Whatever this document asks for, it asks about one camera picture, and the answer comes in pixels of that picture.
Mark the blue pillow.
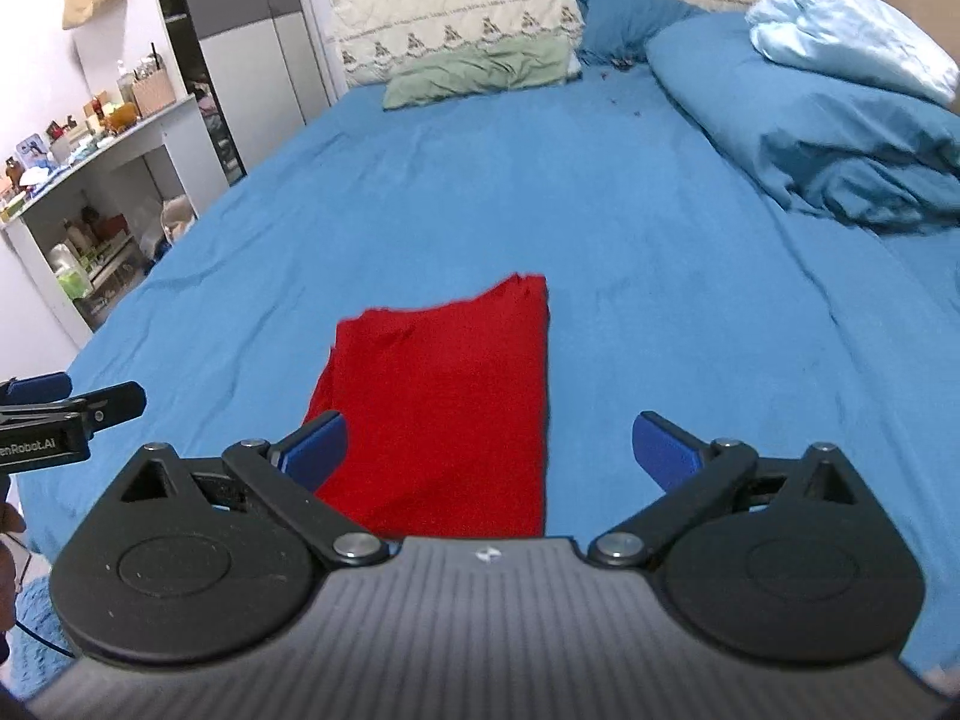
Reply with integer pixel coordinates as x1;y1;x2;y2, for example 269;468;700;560
574;0;706;68

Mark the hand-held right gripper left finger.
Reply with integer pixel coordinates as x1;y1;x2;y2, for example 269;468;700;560
105;411;391;569

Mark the light blue blanket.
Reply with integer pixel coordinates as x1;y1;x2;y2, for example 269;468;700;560
745;0;960;107

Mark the white desk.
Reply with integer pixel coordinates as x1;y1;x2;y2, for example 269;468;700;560
0;94;230;350

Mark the black cable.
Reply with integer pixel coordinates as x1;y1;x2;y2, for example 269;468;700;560
0;532;77;662

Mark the white and grey wardrobe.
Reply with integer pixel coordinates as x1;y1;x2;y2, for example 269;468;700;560
154;0;331;185

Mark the white bag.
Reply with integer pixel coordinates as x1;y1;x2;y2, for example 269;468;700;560
161;193;197;242

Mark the bed with blue sheet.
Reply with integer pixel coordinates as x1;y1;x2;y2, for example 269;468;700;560
15;64;960;691

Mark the woven basket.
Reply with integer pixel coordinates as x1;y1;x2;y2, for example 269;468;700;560
131;64;178;119

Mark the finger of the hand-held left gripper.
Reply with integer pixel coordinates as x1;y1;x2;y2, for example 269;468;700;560
0;382;148;430
0;373;73;409

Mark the blue textured rug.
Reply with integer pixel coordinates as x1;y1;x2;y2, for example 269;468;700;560
0;577;76;700

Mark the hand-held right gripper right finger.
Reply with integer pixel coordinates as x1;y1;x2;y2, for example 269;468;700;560
587;412;867;567

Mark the blue duvet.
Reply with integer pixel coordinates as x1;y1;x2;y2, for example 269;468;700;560
645;11;960;237

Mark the green pillow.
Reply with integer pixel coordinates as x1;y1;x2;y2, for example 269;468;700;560
382;36;582;112

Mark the red knit sweater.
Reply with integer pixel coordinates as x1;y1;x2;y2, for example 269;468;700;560
304;274;552;541

